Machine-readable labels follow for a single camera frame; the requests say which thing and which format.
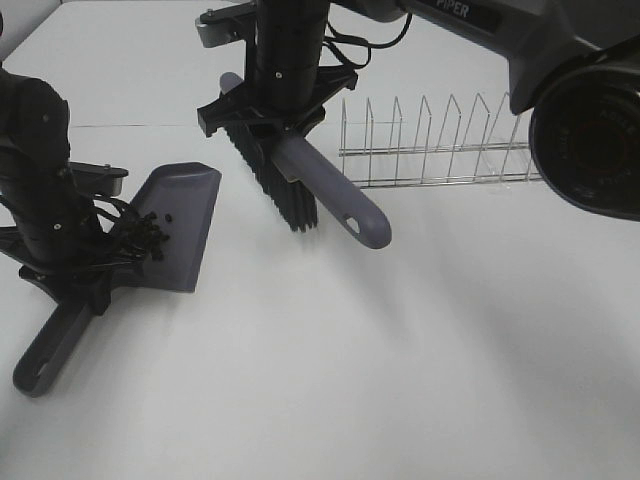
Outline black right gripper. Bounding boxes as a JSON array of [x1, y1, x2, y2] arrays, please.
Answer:
[[197, 66, 358, 137]]

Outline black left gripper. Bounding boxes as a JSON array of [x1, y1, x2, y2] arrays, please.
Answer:
[[1, 219, 145, 315]]

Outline grey hand brush black bristles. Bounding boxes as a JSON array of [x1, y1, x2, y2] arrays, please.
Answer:
[[219, 71, 393, 251]]

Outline pile of coffee beans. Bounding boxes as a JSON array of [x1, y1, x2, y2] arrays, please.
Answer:
[[129, 212, 170, 261]]

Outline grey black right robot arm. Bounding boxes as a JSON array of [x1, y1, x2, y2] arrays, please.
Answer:
[[197, 1, 639, 230]]

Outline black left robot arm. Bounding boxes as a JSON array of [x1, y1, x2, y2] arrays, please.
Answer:
[[1, 70, 154, 315]]

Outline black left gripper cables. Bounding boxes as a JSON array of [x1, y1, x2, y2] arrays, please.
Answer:
[[89, 195, 151, 261]]

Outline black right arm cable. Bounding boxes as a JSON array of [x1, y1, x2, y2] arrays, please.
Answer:
[[319, 12, 414, 74]]

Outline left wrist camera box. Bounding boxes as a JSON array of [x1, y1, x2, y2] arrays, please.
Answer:
[[69, 162, 129, 197]]

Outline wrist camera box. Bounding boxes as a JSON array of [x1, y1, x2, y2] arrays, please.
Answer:
[[69, 162, 129, 197], [195, 2, 257, 48]]

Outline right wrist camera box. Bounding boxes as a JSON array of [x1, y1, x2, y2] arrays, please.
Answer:
[[195, 2, 257, 48]]

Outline chrome wire dish rack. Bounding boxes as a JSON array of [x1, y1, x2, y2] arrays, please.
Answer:
[[337, 93, 542, 189]]

